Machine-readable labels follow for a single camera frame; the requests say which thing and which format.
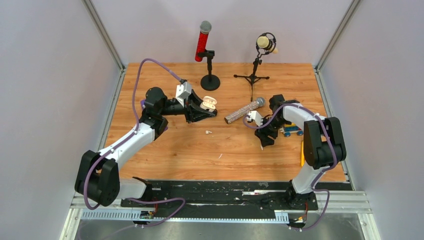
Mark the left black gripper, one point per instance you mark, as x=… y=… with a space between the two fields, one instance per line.
x=193 y=112

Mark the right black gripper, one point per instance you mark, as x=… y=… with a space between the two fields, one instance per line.
x=265 y=141

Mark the white earbud charging case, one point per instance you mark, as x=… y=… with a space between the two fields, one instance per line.
x=208 y=103

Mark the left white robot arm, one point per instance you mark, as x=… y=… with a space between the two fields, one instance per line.
x=98 y=178

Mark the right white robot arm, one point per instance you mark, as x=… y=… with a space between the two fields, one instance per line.
x=323 y=141

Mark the blue toy car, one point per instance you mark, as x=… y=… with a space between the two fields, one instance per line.
x=289 y=129

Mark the yellow plastic triangle toy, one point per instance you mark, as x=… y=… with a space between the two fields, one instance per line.
x=302 y=156

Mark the silver glitter microphone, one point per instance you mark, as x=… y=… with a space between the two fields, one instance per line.
x=243 y=111

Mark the purple metronome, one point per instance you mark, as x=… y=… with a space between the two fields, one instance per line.
x=142 y=103

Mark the black tripod mic stand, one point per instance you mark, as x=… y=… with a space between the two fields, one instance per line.
x=253 y=78

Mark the red glitter microphone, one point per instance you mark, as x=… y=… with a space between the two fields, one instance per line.
x=205 y=29

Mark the beige condenser microphone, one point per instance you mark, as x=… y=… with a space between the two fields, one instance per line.
x=266 y=44

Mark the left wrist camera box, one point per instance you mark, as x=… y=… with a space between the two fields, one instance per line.
x=183 y=92

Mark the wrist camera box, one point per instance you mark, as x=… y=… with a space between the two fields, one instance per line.
x=183 y=92
x=255 y=117

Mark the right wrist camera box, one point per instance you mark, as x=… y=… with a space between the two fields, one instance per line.
x=255 y=117

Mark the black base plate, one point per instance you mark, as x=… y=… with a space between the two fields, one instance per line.
x=226 y=199

